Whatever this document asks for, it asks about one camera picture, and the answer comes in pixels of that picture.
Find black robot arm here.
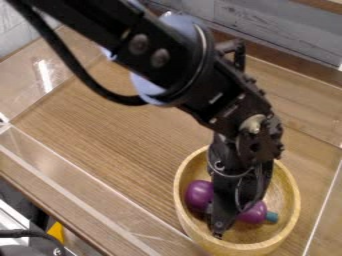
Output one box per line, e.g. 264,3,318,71
7,0,285,237

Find purple toy eggplant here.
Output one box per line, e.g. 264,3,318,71
185,180,280,224

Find brown wooden bowl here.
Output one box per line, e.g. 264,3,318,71
174,146,301,256

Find clear acrylic table wall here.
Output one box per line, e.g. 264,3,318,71
0,113,210,256

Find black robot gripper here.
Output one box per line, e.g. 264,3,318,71
204,133,276,240

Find black cable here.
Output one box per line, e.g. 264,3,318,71
0,229,59,256

